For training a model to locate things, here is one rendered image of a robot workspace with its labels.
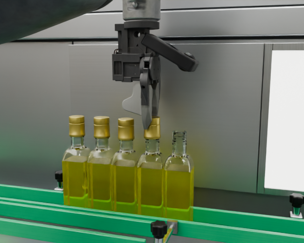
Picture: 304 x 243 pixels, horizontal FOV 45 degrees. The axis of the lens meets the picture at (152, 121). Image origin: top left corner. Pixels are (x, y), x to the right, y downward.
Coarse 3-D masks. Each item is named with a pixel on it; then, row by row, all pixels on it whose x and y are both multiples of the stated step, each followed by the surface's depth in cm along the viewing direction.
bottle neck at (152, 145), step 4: (148, 140) 75; (152, 140) 75; (156, 140) 75; (148, 144) 76; (152, 144) 75; (156, 144) 76; (148, 148) 76; (152, 148) 76; (156, 148) 76; (148, 152) 76; (152, 152) 76; (156, 152) 76
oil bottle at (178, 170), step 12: (168, 156) 76; (180, 156) 74; (168, 168) 74; (180, 168) 73; (192, 168) 75; (168, 180) 74; (180, 180) 73; (192, 180) 76; (168, 192) 74; (180, 192) 74; (192, 192) 76; (168, 204) 75; (180, 204) 74; (192, 204) 77; (168, 216) 75; (180, 216) 75; (192, 216) 78
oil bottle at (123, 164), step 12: (120, 156) 77; (132, 156) 77; (120, 168) 77; (132, 168) 76; (120, 180) 77; (132, 180) 76; (120, 192) 78; (132, 192) 77; (120, 204) 78; (132, 204) 77
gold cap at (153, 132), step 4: (152, 116) 76; (156, 116) 76; (152, 120) 74; (156, 120) 74; (152, 124) 74; (156, 124) 75; (148, 128) 75; (152, 128) 74; (156, 128) 75; (144, 132) 76; (148, 132) 75; (152, 132) 75; (156, 132) 75; (144, 136) 76; (148, 136) 75; (152, 136) 75; (156, 136) 75; (160, 136) 76
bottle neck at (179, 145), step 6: (174, 132) 74; (180, 132) 74; (186, 132) 74; (174, 138) 74; (180, 138) 73; (186, 138) 74; (174, 144) 74; (180, 144) 74; (186, 144) 75; (174, 150) 74; (180, 150) 74
